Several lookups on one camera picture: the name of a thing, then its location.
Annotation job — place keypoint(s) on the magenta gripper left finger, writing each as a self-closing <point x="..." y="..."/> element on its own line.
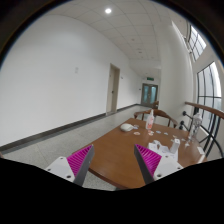
<point x="73" y="168"/>

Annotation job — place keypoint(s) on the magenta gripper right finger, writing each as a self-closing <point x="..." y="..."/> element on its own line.
<point x="154" y="166"/>

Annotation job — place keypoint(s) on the small white round cap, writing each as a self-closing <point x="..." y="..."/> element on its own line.
<point x="137" y="133"/>

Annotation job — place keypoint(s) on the brown wooden table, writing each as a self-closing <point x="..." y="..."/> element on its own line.
<point x="119" y="156"/>

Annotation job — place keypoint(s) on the white spray bottle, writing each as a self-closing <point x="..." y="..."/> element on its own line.
<point x="150" y="120"/>

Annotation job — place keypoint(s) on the wooden armchair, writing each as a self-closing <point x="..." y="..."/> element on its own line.
<point x="159" y="113"/>

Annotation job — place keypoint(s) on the clear plastic water bottle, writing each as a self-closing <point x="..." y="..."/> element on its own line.
<point x="196" y="123"/>

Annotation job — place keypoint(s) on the wooden handrail with balusters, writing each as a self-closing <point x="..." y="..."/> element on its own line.
<point x="211" y="120"/>

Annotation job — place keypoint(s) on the glass double door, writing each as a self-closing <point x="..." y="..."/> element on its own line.
<point x="149" y="94"/>

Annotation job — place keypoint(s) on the green exit sign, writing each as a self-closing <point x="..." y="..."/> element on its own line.
<point x="150" y="78"/>

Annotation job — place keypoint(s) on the large arched window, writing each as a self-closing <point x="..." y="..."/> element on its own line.
<point x="209" y="87"/>

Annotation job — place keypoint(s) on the upper skylight window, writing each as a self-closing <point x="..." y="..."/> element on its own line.
<point x="195" y="42"/>

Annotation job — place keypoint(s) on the round ceiling light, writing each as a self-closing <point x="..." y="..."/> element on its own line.
<point x="108" y="10"/>

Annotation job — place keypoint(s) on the side door in wall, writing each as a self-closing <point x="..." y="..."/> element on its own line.
<point x="113" y="86"/>

